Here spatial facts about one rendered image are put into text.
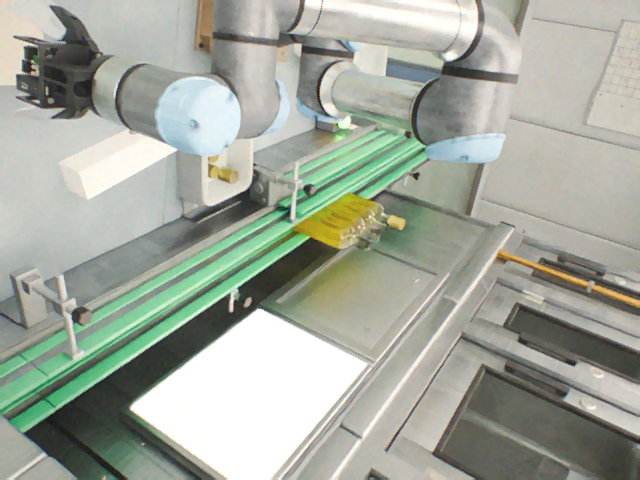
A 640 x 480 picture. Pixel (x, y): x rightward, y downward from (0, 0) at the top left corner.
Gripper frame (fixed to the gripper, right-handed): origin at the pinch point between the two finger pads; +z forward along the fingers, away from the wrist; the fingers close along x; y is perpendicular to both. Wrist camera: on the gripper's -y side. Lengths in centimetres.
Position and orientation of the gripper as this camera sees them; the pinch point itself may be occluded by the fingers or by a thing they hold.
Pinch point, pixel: (31, 55)
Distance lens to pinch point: 82.7
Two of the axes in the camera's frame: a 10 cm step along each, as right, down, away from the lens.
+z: -8.3, -3.5, 4.3
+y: -5.3, 2.4, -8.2
